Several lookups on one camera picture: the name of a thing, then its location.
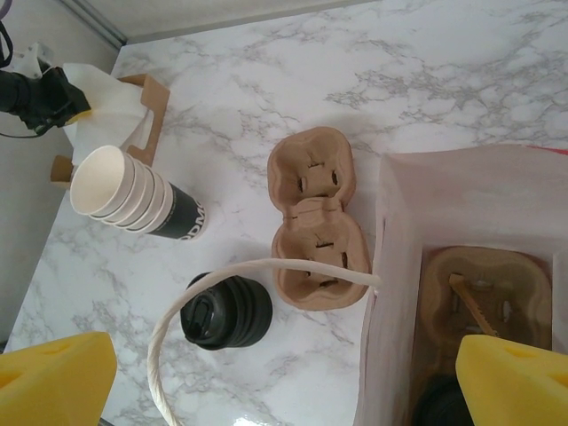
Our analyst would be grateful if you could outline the black plastic cup lid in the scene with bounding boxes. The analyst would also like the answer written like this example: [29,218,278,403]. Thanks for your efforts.
[411,376,476,426]

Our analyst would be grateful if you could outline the brown pulp cup carrier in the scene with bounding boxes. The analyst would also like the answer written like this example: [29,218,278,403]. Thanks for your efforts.
[421,246,554,372]
[267,126,372,312]

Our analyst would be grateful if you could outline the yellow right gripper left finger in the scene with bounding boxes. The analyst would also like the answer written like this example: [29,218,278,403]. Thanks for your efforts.
[0,332,119,426]

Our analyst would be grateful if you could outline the aluminium frame post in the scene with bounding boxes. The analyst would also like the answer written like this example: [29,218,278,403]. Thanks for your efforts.
[57,0,130,45]

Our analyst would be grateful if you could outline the white paper napkins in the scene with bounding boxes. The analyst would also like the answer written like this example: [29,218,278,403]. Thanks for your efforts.
[61,62,153,169]

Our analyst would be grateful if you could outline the brown cardboard napkin tray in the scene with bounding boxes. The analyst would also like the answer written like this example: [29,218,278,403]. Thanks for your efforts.
[50,74,172,193]

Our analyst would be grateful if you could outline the white lidded paper cup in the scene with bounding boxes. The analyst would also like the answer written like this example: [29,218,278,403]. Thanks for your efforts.
[69,145,209,243]

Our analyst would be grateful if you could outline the red white paper bag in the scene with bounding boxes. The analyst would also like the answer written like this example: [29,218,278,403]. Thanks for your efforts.
[146,144,568,426]

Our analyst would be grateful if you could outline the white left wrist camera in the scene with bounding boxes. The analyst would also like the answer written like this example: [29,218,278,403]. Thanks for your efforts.
[17,42,57,81]

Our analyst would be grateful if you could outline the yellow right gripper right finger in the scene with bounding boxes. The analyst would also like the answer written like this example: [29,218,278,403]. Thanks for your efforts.
[455,335,568,426]

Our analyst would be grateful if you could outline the wooden stirrer stick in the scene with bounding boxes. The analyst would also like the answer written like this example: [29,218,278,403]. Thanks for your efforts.
[448,273,501,341]

